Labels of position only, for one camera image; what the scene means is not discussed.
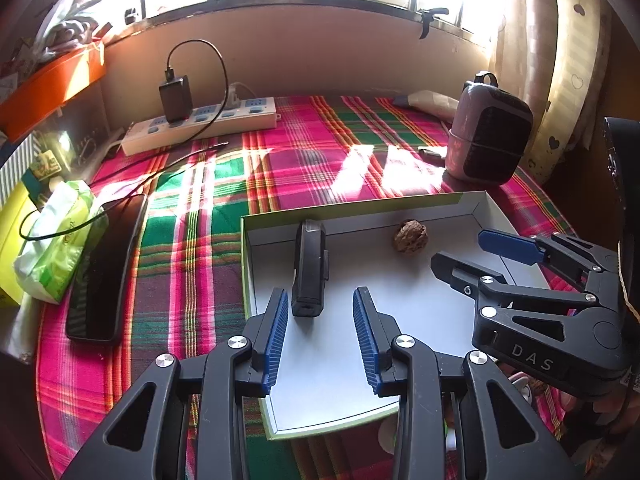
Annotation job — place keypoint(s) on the blue-padded left gripper finger side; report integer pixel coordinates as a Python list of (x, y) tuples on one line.
[(514, 247)]

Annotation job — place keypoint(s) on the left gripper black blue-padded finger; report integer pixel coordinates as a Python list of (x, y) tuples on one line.
[(498, 434), (144, 435)]

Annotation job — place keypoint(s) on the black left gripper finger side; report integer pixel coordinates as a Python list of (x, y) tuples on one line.
[(462, 276)]

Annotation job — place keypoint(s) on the brown walnut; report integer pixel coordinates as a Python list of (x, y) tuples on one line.
[(411, 237)]

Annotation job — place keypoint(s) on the white shallow cardboard box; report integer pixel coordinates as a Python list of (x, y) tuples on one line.
[(321, 384)]

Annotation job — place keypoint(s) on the plaid tablecloth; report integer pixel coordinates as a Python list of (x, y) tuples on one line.
[(184, 294)]

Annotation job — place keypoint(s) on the small dark object on cloth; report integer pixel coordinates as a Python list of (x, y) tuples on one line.
[(433, 156)]

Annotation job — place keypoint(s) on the pink black portable heater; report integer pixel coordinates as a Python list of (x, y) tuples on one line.
[(489, 133)]

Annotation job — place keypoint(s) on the black rectangular device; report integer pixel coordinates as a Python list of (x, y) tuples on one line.
[(311, 269)]

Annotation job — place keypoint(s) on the beige pouch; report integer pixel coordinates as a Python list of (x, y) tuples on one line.
[(429, 102)]

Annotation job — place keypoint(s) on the heart pattern curtain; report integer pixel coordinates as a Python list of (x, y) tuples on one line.
[(553, 55)]

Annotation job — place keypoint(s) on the green white tissue pack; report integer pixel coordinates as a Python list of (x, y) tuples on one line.
[(53, 245)]

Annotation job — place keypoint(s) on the black window latch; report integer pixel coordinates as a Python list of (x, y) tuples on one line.
[(427, 18)]

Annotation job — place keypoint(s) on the white power strip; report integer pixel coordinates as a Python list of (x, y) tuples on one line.
[(204, 122)]

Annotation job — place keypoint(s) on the black charger adapter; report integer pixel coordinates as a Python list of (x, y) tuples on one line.
[(175, 94)]

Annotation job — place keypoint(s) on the orange box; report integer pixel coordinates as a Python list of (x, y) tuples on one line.
[(50, 88)]

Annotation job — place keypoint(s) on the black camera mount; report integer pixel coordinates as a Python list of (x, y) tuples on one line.
[(622, 140)]

